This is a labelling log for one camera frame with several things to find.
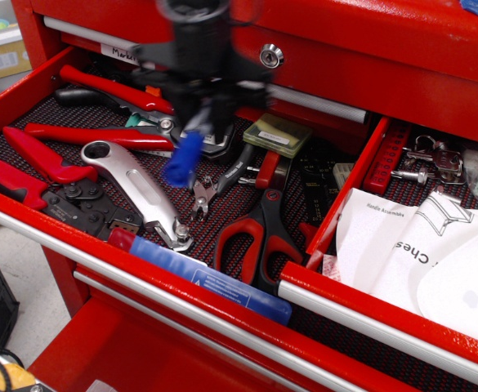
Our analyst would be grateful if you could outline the white apple mouse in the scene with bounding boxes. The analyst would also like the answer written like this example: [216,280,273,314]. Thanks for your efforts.
[417,235,478,340]

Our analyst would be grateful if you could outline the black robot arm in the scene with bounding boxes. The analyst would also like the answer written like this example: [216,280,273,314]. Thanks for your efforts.
[131,1,271,143]

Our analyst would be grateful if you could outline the left open red drawer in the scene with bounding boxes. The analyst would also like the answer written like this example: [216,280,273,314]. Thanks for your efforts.
[0,45,391,392]

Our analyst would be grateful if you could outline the silver bolt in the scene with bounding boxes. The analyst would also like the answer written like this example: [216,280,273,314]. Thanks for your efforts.
[391,167,435,185]

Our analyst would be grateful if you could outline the clear green plastic case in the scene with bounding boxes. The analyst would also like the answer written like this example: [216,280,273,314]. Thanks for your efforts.
[243,114,313,158]

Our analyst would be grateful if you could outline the red handled cable cutter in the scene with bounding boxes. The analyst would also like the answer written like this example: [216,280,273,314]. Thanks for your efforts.
[24,114,236,164]

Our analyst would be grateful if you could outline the silver keys on ring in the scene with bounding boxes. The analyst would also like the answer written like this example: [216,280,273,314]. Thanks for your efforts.
[405,134,465,185]

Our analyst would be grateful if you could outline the right open red drawer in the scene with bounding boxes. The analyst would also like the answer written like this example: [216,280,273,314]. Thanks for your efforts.
[278,117,478,385]

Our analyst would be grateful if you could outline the small grey flush cutters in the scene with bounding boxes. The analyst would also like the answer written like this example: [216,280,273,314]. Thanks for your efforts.
[188,143,256,221]

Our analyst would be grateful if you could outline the red black handled pliers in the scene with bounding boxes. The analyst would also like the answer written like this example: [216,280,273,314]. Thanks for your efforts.
[55,65,178,125]

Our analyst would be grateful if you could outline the white markers label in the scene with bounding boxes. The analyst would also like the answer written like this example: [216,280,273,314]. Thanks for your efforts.
[101,43,139,65]

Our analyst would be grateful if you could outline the red drill bit holder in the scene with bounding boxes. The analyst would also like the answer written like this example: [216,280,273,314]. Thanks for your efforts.
[362,120,412,195]

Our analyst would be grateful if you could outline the black wire stripper gauge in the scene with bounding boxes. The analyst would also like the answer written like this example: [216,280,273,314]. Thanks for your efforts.
[297,137,339,227]

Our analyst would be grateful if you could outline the silver cable stripping tool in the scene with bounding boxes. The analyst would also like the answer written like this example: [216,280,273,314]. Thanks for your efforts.
[81,140,194,252]

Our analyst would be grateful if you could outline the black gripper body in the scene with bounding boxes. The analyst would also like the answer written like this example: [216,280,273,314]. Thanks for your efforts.
[132,16,271,109]

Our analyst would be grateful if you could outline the silver cabinet lock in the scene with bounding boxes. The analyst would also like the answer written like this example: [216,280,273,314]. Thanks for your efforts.
[259,43,284,69]

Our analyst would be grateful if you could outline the red handled crimping tool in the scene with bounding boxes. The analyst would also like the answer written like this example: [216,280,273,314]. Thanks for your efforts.
[0,126,144,242]

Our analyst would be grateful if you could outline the small white connector block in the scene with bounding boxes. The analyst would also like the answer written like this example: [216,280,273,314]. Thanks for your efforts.
[333,163,355,189]

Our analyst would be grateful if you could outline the red tool chest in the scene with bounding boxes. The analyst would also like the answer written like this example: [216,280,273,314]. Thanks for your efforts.
[13,1,478,385]

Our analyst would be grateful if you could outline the red handled small tool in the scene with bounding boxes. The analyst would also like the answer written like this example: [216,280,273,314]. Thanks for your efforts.
[238,150,280,189]

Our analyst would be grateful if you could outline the open red drawer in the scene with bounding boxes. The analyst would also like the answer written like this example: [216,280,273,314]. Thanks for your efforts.
[278,117,478,385]
[0,45,391,392]

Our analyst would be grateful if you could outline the blue dry erase marker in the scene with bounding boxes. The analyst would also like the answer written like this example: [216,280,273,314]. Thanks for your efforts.
[161,97,215,189]

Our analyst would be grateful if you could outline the white instruction paper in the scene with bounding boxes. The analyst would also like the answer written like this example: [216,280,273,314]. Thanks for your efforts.
[336,189,478,314]

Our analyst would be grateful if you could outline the blue plastic pouch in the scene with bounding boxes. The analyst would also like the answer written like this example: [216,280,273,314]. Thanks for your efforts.
[108,228,293,325]

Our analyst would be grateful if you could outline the red black scissors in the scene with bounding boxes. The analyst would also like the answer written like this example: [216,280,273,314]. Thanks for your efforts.
[213,189,303,294]

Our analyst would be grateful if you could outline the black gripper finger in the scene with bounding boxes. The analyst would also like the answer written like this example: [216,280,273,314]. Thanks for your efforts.
[212,96,239,143]
[168,91,205,137]

